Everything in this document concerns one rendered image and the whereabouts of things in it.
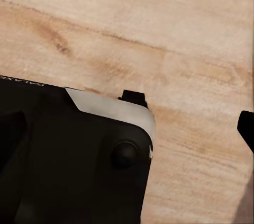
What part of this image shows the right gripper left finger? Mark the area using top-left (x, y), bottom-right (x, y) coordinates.
top-left (0, 111), bottom-right (28, 174)

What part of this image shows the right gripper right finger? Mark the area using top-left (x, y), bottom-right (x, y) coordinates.
top-left (237, 111), bottom-right (254, 153)

